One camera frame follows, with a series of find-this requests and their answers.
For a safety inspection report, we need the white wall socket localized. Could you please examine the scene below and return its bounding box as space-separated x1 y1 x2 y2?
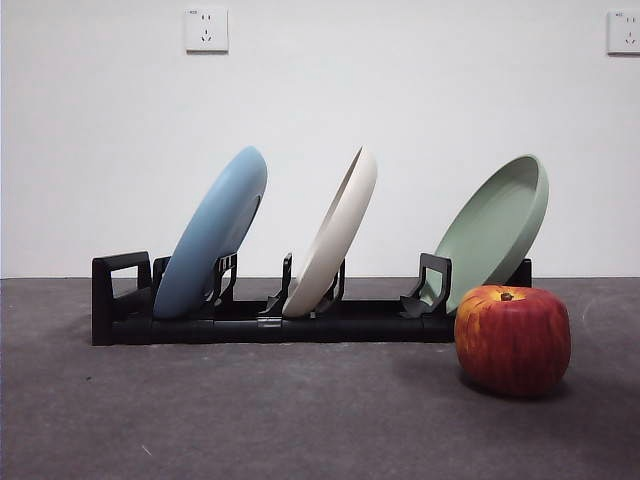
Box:
185 5 230 54
606 10 640 56

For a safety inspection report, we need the green plate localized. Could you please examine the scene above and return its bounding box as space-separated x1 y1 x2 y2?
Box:
433 154 550 315

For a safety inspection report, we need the cream plate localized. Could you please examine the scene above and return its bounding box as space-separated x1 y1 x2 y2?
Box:
282 145 379 319

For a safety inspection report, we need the red yellow apple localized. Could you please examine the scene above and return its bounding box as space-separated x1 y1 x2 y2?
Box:
453 284 572 399

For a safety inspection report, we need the black plate rack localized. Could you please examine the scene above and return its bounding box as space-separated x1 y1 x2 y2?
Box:
91 250 533 346

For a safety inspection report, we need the blue plate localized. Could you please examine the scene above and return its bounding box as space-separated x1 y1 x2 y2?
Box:
152 145 269 320

